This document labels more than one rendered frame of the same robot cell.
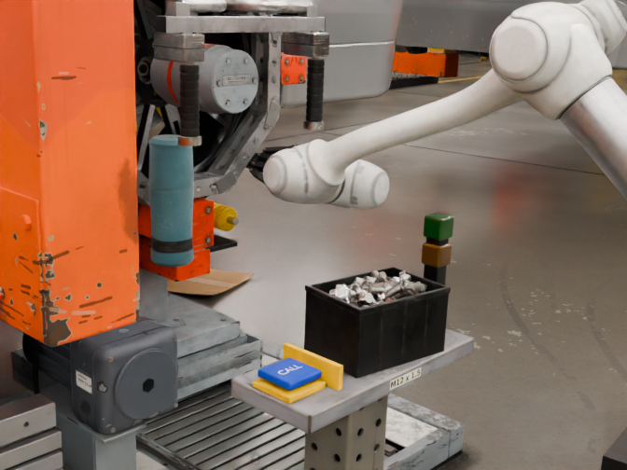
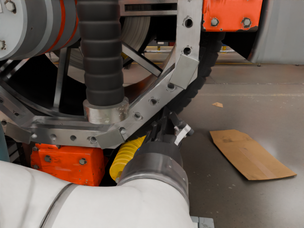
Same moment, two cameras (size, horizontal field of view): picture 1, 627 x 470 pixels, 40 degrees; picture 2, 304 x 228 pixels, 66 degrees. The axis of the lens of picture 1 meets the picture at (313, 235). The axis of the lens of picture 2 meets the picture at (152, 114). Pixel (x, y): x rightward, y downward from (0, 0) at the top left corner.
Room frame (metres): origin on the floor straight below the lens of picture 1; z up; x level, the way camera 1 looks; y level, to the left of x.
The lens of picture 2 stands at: (1.76, -0.20, 0.84)
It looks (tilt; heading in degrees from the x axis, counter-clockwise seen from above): 23 degrees down; 55
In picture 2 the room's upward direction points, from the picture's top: straight up
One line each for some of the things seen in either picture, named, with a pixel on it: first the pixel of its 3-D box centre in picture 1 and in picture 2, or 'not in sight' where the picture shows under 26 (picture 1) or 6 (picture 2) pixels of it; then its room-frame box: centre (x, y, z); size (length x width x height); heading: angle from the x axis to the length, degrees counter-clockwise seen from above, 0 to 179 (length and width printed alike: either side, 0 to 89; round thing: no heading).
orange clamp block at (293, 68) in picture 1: (283, 68); (227, 8); (2.11, 0.09, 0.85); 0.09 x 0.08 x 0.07; 138
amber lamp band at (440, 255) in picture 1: (436, 253); not in sight; (1.47, -0.22, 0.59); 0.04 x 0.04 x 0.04; 48
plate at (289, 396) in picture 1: (289, 384); not in sight; (1.20, 0.03, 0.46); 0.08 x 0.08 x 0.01; 48
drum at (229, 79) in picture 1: (202, 76); (27, 8); (1.83, 0.24, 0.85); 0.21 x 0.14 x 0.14; 48
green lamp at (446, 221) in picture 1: (438, 226); not in sight; (1.47, -0.22, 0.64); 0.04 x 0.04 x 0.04; 48
